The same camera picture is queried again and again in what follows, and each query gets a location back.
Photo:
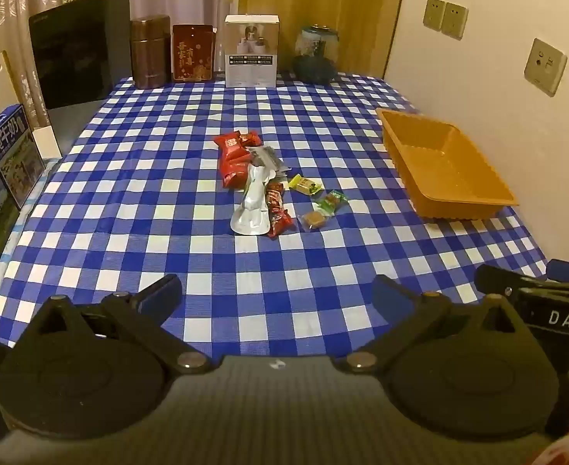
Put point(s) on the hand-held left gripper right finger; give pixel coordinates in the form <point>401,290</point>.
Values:
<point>386,293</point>

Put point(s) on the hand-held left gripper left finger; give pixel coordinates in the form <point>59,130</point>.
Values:
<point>161,295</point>

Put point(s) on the green candy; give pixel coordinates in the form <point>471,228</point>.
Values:
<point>332,200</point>

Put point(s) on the orange plastic tray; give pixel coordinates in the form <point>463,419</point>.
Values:
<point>451,174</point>

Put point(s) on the yellow candy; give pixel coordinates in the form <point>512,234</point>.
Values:
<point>305,184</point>

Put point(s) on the dark red brown snack packet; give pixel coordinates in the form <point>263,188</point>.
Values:
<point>277,206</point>

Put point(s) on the blue white checkered tablecloth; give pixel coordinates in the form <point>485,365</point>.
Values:
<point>158,213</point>

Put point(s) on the brown wrapped candy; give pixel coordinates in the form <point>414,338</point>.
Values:
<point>313,221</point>

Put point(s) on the silver foil packet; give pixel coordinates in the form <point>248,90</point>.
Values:
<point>251,203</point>

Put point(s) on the red white patterned clothing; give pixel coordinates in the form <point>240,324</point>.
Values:
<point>562,453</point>

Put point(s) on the grey foil packet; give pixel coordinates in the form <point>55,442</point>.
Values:
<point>269,156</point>

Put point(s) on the white cardboard piece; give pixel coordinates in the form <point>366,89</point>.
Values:
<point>47,143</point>

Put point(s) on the blue milk carton box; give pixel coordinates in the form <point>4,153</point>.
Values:
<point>11,155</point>

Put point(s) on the brown metal canister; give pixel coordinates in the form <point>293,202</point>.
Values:
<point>149,53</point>

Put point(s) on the red gold tin box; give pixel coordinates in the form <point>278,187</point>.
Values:
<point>192,53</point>

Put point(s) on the glass jar with green lid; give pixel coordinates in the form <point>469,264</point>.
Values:
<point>315,55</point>

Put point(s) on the black glossy panel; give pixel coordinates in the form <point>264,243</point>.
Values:
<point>78,53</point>

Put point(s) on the white product box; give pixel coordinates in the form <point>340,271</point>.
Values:
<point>251,53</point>

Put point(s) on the beige wall antenna socket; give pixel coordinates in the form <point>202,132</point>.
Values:
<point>545,67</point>

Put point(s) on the beige wall outlet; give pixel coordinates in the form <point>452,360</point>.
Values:
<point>433,13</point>
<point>454,20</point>

